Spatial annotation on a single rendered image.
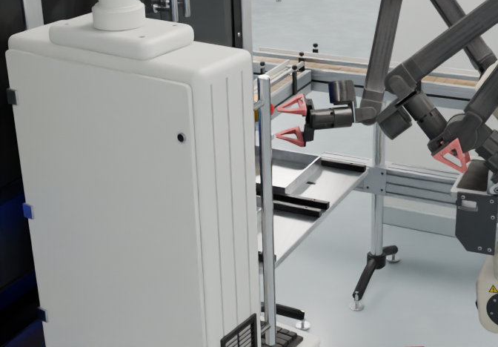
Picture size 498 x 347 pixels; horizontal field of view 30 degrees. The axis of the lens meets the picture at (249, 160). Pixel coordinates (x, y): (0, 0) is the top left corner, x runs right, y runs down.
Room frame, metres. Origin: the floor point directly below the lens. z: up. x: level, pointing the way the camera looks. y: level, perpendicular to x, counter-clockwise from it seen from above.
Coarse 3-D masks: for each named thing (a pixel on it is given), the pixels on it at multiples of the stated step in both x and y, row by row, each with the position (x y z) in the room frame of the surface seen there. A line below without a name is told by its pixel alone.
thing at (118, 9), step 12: (108, 0) 1.69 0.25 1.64; (120, 0) 1.69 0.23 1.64; (132, 0) 1.70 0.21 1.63; (96, 12) 1.69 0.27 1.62; (108, 12) 1.68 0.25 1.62; (120, 12) 1.68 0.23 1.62; (132, 12) 1.68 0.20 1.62; (144, 12) 1.71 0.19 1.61; (96, 24) 1.69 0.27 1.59; (108, 24) 1.67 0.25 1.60; (120, 24) 1.67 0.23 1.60; (132, 24) 1.68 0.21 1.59
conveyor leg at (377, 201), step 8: (384, 104) 3.41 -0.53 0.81; (376, 128) 3.41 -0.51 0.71; (376, 136) 3.41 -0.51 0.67; (384, 136) 3.42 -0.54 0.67; (376, 144) 3.41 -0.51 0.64; (384, 144) 3.42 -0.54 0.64; (376, 152) 3.41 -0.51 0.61; (384, 152) 3.42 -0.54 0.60; (376, 160) 3.41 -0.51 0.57; (384, 160) 3.42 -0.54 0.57; (376, 200) 3.41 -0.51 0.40; (376, 208) 3.41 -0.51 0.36; (376, 216) 3.41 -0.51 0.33; (376, 224) 3.41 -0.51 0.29; (376, 232) 3.41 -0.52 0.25; (376, 240) 3.41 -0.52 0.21; (376, 248) 3.41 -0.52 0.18; (376, 256) 3.41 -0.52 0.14
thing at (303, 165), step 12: (276, 156) 2.72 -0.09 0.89; (288, 156) 2.70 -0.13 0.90; (300, 156) 2.68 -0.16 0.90; (312, 156) 2.67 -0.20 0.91; (276, 168) 2.64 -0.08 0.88; (288, 168) 2.64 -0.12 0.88; (300, 168) 2.64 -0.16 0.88; (312, 168) 2.59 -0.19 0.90; (276, 180) 2.55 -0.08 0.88; (288, 180) 2.55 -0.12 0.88; (300, 180) 2.52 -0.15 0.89; (288, 192) 2.45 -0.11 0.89
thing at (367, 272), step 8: (384, 248) 3.50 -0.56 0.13; (392, 248) 3.56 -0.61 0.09; (368, 256) 3.43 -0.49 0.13; (384, 256) 3.42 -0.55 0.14; (392, 256) 3.62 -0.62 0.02; (368, 264) 3.37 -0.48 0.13; (376, 264) 3.38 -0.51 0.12; (384, 264) 3.41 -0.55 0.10; (368, 272) 3.33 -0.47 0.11; (360, 280) 3.29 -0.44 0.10; (368, 280) 3.30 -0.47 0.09; (360, 288) 3.25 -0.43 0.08; (352, 296) 3.25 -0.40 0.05; (360, 296) 3.23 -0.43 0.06; (352, 304) 3.25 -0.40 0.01; (360, 304) 3.25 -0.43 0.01
